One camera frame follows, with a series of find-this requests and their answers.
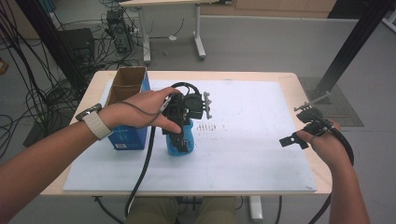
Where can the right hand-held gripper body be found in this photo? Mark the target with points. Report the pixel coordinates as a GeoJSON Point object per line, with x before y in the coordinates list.
{"type": "Point", "coordinates": [314, 119]}

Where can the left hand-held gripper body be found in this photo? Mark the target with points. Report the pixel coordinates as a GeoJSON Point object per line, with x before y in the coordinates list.
{"type": "Point", "coordinates": [193, 107]}

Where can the blue plastic bottle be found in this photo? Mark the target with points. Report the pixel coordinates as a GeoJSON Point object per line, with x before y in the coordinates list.
{"type": "Point", "coordinates": [172, 146]}

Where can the blue cardboard box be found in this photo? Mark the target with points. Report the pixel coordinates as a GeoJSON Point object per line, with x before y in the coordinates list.
{"type": "Point", "coordinates": [130, 138]}

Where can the person's right hand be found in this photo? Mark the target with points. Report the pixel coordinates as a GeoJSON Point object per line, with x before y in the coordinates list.
{"type": "Point", "coordinates": [330, 149]}

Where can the person's left hand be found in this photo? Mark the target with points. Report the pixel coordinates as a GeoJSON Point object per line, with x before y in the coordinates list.
{"type": "Point", "coordinates": [137, 110]}

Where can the light wooden table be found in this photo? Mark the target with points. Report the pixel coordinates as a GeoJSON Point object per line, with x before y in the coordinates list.
{"type": "Point", "coordinates": [306, 93]}

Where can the grey floor grate mat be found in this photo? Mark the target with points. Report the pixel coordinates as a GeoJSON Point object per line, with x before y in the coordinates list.
{"type": "Point", "coordinates": [345, 109]}

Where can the white table mat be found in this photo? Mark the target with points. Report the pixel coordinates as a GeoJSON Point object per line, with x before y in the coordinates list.
{"type": "Point", "coordinates": [236, 155]}

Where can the white-legged desk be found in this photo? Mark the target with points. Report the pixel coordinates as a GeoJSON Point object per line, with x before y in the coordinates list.
{"type": "Point", "coordinates": [198, 34]}

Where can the person's left leg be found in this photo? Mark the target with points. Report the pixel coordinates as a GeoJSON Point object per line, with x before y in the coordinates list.
{"type": "Point", "coordinates": [152, 211]}

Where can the wristwatch with white band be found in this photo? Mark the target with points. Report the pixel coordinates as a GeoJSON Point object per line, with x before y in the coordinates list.
{"type": "Point", "coordinates": [96, 124]}

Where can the black computer tower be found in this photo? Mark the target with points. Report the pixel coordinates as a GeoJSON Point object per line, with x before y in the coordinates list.
{"type": "Point", "coordinates": [120, 31]}

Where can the black box on floor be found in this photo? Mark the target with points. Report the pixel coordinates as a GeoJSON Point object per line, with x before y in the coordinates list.
{"type": "Point", "coordinates": [77, 43]}

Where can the black metal stand post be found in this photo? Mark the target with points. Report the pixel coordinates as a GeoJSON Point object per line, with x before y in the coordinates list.
{"type": "Point", "coordinates": [355, 40]}
{"type": "Point", "coordinates": [49, 34]}

